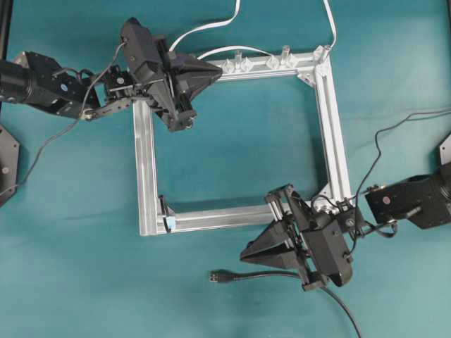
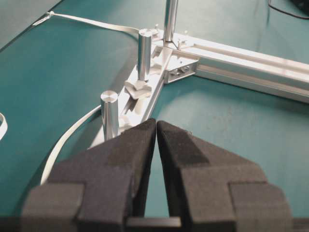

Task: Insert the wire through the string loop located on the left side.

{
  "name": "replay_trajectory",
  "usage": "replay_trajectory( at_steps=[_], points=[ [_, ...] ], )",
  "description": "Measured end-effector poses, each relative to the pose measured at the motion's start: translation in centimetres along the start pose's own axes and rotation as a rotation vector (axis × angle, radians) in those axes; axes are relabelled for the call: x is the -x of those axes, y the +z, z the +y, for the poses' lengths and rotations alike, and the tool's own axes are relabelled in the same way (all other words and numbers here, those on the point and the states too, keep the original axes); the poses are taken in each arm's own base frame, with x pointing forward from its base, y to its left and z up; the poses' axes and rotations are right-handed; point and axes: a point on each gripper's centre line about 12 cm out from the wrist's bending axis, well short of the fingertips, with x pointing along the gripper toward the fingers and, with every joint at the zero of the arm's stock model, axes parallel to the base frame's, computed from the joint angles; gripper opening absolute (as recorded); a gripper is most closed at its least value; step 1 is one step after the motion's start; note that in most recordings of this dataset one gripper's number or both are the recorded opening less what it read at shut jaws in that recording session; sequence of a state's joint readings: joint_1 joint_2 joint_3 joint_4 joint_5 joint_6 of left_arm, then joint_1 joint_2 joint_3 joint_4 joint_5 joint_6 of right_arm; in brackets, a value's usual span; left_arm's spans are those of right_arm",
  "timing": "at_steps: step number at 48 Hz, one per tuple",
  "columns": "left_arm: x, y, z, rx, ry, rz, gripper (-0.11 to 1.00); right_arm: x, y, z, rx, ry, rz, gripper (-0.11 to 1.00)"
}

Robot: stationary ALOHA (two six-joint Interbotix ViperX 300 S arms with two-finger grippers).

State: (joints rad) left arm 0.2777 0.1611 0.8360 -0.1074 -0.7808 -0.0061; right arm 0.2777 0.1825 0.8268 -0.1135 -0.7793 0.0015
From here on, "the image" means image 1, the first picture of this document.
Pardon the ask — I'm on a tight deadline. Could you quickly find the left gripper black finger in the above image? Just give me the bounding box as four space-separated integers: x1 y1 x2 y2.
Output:
168 52 223 86
176 79 208 111

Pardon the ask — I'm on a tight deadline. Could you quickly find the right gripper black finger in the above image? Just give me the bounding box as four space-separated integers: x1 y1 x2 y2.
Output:
240 244 305 270
248 220 295 249

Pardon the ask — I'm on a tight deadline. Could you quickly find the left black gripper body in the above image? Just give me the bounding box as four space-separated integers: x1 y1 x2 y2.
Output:
137 35 196 132

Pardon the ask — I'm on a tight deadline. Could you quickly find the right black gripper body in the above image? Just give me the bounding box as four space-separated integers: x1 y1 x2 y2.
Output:
265 184 338 291

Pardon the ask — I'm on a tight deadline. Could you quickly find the black USB cable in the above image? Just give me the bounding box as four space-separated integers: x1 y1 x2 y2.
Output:
209 268 362 338

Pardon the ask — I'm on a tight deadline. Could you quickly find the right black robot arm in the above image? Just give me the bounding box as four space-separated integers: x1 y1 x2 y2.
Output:
240 169 450 291

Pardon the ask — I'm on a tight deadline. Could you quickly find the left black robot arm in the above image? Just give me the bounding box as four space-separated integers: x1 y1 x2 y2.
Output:
1 36 223 132

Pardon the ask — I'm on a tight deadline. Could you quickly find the clear peg far left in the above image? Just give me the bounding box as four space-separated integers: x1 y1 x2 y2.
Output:
221 59 235 74

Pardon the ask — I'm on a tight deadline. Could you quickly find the clear peg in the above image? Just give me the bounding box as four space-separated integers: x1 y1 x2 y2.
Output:
266 56 280 70
234 50 253 73
221 59 235 74
280 45 298 68

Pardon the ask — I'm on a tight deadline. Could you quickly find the clear peg right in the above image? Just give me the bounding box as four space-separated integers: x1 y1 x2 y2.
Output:
280 45 298 68

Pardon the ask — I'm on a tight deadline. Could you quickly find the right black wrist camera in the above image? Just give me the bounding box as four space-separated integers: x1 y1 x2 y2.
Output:
303 220 352 287

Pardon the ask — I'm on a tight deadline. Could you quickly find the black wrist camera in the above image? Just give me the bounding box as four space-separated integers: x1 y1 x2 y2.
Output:
303 220 352 287
120 17 164 84

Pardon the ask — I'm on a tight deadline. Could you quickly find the white flat cable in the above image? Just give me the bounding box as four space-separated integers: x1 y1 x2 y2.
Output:
168 0 338 61

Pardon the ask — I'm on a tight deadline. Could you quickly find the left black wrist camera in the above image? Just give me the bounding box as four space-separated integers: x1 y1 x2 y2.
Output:
120 17 164 84

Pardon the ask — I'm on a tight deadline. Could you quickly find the left arm thin grey cable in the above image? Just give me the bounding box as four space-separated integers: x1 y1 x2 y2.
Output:
15 41 128 186

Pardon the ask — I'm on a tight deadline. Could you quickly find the square aluminium extrusion frame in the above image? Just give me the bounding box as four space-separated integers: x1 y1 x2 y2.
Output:
132 46 352 237

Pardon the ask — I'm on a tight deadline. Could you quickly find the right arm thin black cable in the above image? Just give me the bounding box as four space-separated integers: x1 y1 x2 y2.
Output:
347 108 451 263

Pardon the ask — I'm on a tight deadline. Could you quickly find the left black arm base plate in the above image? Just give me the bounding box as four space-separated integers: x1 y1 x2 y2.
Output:
0 125 20 206

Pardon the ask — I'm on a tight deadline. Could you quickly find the black vertical frame post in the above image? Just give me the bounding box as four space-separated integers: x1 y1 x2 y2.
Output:
0 0 13 60

